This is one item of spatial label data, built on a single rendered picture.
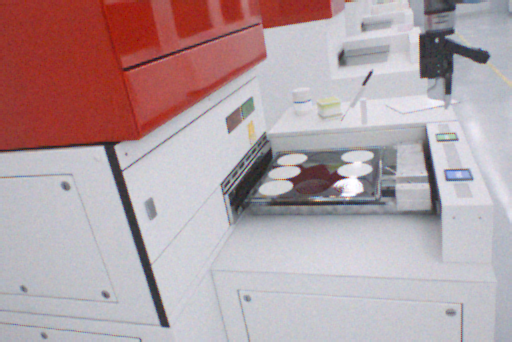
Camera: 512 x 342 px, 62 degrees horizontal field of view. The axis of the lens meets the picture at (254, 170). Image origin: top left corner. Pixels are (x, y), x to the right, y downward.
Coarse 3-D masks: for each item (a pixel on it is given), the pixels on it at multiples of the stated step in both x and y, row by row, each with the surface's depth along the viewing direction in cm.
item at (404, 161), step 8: (400, 160) 130; (408, 160) 129; (416, 160) 128; (424, 160) 127; (400, 168) 125; (408, 168) 124; (416, 168) 123; (424, 168) 122; (400, 200) 107; (408, 200) 107; (416, 200) 106; (424, 200) 105; (400, 208) 108; (408, 208) 107; (416, 208) 107; (424, 208) 106
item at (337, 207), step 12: (252, 204) 126; (264, 204) 125; (276, 204) 124; (288, 204) 122; (300, 204) 121; (312, 204) 120; (324, 204) 119; (336, 204) 117; (348, 204) 116; (360, 204) 115; (372, 204) 114; (384, 204) 113; (396, 204) 112
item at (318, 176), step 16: (320, 160) 136; (336, 160) 134; (368, 160) 129; (304, 176) 127; (320, 176) 125; (336, 176) 123; (368, 176) 119; (256, 192) 122; (288, 192) 118; (304, 192) 117; (320, 192) 115; (336, 192) 113; (352, 192) 112; (368, 192) 110
